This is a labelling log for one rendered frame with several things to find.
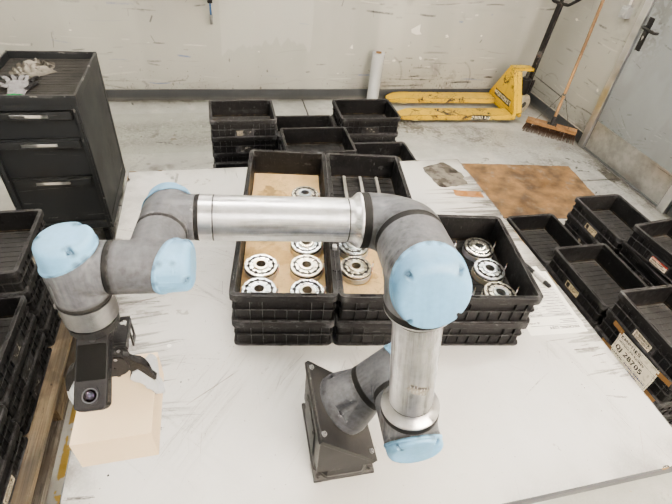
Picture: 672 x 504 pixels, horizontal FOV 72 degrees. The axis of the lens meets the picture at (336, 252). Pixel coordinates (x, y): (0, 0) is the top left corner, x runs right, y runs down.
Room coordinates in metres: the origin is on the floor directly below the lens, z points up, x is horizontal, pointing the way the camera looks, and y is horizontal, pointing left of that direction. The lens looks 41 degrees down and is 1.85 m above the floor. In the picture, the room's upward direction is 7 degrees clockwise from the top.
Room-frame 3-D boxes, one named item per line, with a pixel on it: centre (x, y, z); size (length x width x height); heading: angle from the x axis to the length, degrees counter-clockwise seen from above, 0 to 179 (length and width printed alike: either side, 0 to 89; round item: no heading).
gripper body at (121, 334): (0.44, 0.35, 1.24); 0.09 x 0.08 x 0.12; 17
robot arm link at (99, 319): (0.43, 0.35, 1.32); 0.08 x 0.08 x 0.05
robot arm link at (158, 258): (0.47, 0.25, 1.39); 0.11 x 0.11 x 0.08; 11
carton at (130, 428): (0.41, 0.34, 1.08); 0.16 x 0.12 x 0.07; 17
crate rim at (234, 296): (1.05, 0.15, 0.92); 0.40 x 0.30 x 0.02; 8
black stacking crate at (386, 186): (1.49, -0.09, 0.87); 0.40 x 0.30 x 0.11; 8
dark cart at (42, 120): (2.20, 1.58, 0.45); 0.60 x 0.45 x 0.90; 17
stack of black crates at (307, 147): (2.42, 0.18, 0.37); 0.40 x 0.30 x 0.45; 107
